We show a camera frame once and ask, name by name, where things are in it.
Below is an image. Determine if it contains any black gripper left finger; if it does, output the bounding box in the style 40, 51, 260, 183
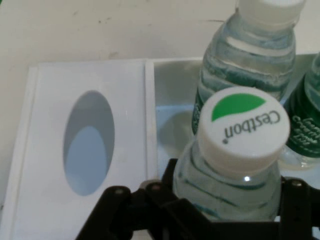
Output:
86, 157, 216, 240

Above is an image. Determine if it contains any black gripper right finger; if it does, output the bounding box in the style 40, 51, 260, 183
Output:
276, 175, 320, 240

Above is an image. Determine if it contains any water bottle green label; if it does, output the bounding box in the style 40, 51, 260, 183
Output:
172, 87, 291, 222
191, 0, 308, 138
276, 51, 320, 172

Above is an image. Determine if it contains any white cardboard box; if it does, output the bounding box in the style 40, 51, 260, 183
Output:
0, 52, 320, 240

